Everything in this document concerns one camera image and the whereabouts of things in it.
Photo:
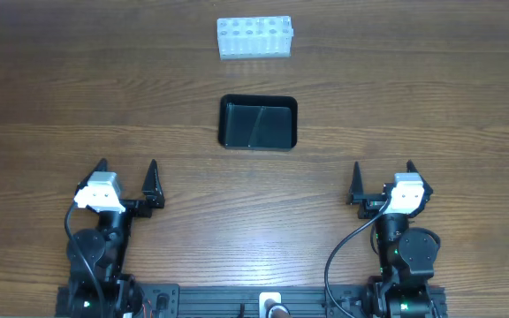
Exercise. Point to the mounting rail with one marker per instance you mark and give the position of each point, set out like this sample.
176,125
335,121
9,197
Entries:
219,302

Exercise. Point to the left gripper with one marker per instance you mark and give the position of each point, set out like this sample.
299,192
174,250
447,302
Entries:
139,206

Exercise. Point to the white test tube rack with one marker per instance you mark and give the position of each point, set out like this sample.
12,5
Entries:
241,46

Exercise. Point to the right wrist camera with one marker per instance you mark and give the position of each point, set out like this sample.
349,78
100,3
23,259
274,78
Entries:
407,194

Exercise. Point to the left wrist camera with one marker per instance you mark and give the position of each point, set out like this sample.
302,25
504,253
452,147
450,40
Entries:
100,192

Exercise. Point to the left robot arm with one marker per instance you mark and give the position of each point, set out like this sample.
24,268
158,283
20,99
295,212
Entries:
104,247

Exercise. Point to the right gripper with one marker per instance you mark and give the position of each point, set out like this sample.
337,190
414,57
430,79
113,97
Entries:
371,205

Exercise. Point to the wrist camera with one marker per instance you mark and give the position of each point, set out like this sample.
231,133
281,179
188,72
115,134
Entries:
407,194
100,192

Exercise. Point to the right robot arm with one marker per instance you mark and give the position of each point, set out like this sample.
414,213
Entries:
407,256

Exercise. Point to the black tray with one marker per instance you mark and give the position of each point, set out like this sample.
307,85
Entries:
281,100

